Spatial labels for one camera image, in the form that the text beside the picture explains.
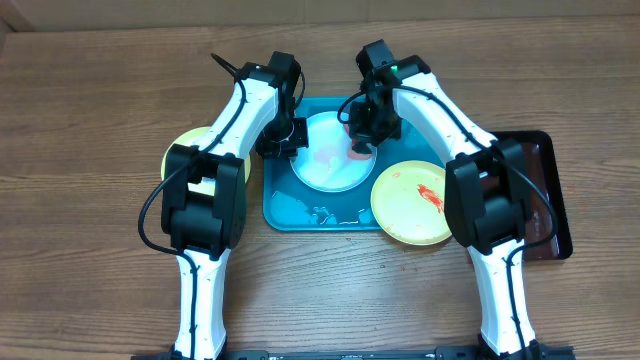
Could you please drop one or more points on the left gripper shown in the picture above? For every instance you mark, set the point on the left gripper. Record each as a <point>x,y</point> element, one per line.
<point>290,151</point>

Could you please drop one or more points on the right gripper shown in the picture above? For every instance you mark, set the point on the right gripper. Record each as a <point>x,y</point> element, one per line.
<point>363,130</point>

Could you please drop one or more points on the red and green sponge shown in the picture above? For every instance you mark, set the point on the red and green sponge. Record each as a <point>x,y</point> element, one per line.
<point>357,150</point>

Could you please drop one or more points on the light blue plate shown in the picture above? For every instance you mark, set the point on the light blue plate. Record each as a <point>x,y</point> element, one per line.
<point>329,163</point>

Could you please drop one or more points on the yellow plate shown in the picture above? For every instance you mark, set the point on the yellow plate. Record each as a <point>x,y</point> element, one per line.
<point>407,201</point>
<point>190,140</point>

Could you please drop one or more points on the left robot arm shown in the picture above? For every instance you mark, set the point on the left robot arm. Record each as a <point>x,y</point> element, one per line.
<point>204,204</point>

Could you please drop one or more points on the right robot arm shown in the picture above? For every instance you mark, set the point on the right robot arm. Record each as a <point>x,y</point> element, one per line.
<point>487,200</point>

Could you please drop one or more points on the teal plastic tray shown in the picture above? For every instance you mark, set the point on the teal plastic tray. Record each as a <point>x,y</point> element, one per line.
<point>292,205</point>

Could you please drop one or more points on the dark brown rectangular tray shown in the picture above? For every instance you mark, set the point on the dark brown rectangular tray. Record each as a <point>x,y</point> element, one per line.
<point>542,170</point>

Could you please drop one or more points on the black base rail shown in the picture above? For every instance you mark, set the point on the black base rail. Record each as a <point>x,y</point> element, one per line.
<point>440,353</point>

